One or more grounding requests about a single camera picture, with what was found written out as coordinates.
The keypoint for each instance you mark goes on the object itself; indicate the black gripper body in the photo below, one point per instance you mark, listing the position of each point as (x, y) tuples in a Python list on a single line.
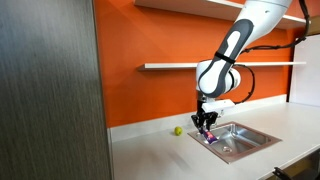
[(205, 116)]

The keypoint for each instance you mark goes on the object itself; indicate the purple candy bar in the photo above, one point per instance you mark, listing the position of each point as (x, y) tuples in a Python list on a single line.
[(210, 137)]

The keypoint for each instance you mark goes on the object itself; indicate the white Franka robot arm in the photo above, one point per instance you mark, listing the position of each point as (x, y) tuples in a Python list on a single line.
[(226, 53)]

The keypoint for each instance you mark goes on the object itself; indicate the small green ball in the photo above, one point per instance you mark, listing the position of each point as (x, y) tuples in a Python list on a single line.
[(178, 131)]

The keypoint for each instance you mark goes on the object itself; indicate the stainless steel sink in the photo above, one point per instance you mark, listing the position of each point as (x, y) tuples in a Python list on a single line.
[(243, 140)]

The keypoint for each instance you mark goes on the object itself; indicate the white counter backsplash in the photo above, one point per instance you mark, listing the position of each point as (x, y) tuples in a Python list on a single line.
[(150, 125)]

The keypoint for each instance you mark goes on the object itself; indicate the black chair part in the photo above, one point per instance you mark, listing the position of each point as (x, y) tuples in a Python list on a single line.
[(280, 173)]

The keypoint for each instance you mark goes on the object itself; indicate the white appliance side panel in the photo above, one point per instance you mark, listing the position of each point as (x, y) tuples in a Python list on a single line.
[(305, 73)]

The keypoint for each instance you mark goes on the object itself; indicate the brown cardboard box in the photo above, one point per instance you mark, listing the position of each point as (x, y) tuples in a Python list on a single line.
[(314, 30)]

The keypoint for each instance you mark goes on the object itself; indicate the dark wood cabinet panel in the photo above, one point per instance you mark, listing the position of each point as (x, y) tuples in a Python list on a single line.
[(50, 90)]

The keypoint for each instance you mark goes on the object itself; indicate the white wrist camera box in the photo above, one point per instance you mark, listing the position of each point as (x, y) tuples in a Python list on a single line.
[(220, 105)]

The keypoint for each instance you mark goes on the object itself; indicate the thin white wall shelf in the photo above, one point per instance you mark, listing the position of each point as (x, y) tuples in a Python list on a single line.
[(166, 66)]

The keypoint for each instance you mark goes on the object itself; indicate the thick white wall shelf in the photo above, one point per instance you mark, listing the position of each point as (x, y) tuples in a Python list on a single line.
[(186, 6)]

